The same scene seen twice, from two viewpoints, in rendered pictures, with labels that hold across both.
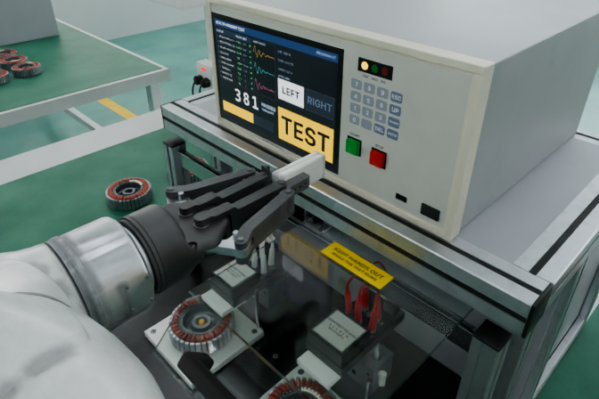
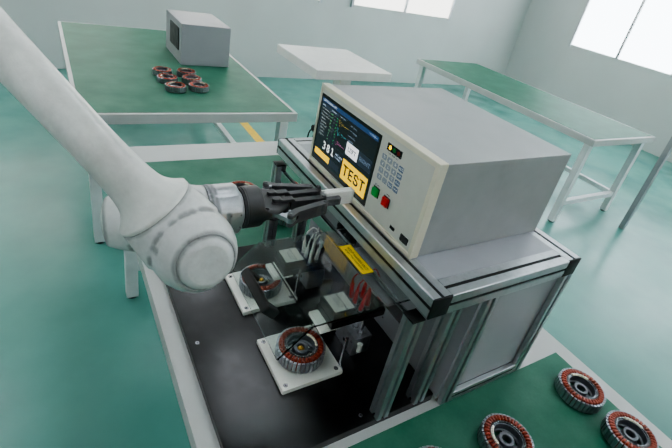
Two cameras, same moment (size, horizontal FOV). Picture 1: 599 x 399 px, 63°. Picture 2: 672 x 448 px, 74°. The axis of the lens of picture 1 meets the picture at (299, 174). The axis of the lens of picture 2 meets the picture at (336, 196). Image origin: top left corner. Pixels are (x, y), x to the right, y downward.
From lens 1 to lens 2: 35 cm
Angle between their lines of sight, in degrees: 8
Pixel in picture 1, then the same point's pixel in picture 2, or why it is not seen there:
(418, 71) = (413, 158)
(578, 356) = (501, 386)
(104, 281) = (223, 209)
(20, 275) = not seen: hidden behind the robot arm
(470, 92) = (433, 176)
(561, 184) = (499, 254)
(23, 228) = not seen: hidden behind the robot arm
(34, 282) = not seen: hidden behind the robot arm
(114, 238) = (232, 192)
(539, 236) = (463, 273)
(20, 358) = (198, 204)
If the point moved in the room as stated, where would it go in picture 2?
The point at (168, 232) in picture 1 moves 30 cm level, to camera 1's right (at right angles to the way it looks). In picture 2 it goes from (258, 198) to (430, 251)
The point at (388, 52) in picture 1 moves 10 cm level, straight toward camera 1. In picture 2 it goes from (402, 143) to (384, 159)
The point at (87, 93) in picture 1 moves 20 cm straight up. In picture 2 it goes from (235, 116) to (238, 79)
